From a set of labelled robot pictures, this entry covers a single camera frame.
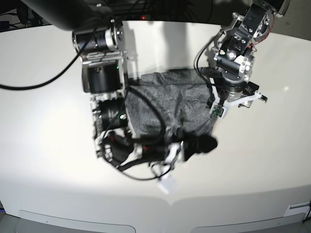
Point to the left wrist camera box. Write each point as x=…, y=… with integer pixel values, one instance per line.
x=217, y=111

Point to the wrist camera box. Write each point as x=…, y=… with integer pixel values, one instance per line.
x=166, y=184
x=217, y=111

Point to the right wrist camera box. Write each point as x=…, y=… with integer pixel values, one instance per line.
x=166, y=184

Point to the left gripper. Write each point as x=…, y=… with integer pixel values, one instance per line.
x=229, y=91

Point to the black power strip red light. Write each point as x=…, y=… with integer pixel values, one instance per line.
x=152, y=17

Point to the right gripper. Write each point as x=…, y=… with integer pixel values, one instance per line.
x=160, y=154

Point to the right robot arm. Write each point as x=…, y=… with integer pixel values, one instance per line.
x=96, y=37

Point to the white label plate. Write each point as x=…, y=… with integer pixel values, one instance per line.
x=300, y=208

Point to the grey long-sleeve T-shirt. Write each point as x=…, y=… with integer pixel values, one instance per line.
x=180, y=96

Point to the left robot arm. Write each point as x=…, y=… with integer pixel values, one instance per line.
x=233, y=50

